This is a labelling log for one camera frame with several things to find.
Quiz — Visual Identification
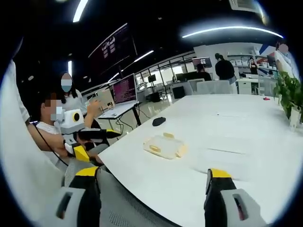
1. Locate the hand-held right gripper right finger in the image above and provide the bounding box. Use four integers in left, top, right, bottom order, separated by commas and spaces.
204, 168, 268, 227

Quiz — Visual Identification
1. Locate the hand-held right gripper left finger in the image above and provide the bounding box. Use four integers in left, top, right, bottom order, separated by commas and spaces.
42, 166, 102, 227

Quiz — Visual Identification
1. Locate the clear box with cream plastic buckle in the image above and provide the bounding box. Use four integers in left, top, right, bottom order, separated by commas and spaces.
143, 132, 189, 161

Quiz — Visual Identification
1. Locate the white laptop stand table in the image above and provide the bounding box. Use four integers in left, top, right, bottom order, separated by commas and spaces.
98, 102, 144, 133

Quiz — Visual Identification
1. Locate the grey mesh office chair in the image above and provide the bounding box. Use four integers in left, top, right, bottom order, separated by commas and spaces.
63, 165, 171, 227

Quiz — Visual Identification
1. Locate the open laptop with pink text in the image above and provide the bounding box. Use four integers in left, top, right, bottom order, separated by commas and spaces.
98, 72, 143, 119

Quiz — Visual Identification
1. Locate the person's white shirt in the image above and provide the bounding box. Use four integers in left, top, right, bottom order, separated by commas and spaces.
0, 59, 71, 227

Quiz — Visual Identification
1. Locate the black computer mouse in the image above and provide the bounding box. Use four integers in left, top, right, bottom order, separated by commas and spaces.
152, 116, 167, 127

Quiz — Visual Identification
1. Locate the hanging dark display screen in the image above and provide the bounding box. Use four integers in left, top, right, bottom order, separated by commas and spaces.
88, 22, 138, 72

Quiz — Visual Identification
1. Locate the ceiling light strip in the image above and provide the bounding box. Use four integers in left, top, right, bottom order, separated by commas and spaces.
71, 0, 89, 24

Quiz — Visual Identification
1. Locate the white desk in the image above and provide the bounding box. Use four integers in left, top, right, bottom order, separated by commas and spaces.
235, 77, 261, 95

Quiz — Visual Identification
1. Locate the green potted plant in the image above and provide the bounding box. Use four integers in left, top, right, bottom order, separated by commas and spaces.
273, 70, 303, 130

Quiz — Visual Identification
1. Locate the white shelf with boxes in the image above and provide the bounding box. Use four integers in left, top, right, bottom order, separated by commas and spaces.
226, 52, 278, 73

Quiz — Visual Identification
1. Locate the long curved ceiling light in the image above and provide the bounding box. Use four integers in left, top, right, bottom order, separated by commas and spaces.
180, 25, 285, 40

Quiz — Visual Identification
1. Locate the ceiling air vent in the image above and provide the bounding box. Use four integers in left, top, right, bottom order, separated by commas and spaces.
228, 0, 264, 11

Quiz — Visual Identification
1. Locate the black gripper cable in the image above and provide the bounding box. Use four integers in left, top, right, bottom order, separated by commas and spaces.
30, 122, 71, 166

